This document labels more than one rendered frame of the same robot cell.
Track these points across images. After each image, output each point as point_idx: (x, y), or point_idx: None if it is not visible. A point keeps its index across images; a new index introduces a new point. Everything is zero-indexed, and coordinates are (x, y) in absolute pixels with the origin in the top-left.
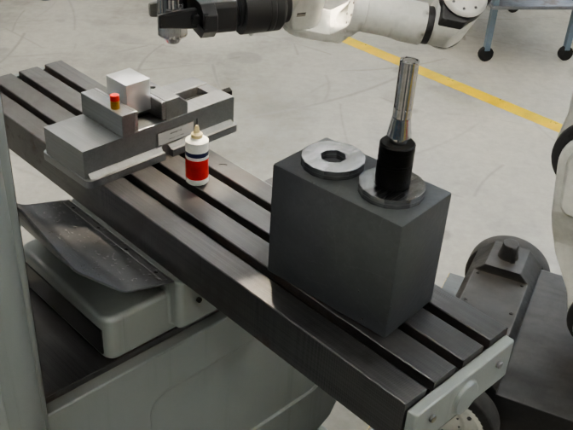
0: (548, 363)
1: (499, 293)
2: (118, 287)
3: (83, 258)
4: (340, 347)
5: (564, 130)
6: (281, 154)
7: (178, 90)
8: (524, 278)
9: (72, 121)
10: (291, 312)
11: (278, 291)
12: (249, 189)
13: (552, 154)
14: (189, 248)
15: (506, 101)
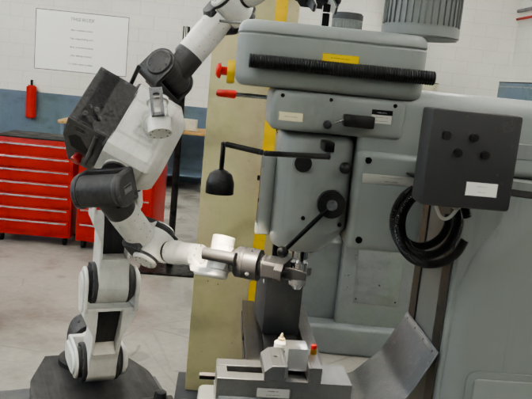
0: (125, 396)
1: None
2: (353, 373)
3: (359, 387)
4: (303, 316)
5: (131, 275)
6: None
7: (243, 373)
8: None
9: (331, 381)
10: (306, 325)
11: (302, 330)
12: (259, 356)
13: (132, 289)
14: (318, 351)
15: None
